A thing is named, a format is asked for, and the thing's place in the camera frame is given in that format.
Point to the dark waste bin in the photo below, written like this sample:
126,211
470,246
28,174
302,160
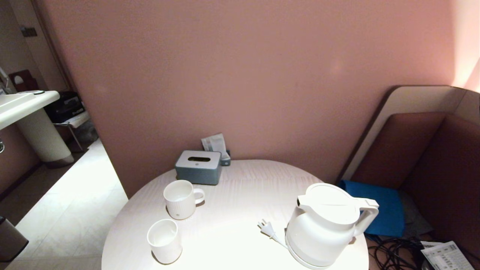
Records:
9,240

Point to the clear plastic bag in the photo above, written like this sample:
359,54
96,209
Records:
88,131

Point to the dark wall fixture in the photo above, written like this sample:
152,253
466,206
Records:
29,32

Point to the blue cushion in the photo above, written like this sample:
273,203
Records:
386,210

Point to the white round kettle base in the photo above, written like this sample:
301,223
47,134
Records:
296,258

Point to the white pedestal sink counter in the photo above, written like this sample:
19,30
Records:
41,135

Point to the brown upholstered sofa bench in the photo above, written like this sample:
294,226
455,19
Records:
442,168

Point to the grey tissue box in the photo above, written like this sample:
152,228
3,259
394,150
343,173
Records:
198,170

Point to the black box appliance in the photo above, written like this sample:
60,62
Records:
63,107

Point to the brown wooden tissue holder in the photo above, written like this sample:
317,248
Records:
23,84

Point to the metal stool with white top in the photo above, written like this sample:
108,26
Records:
77,119

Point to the grey cloth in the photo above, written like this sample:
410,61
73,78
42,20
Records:
414,217

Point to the white electric kettle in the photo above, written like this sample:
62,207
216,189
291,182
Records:
322,225

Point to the printed paper sheet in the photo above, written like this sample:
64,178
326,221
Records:
448,257

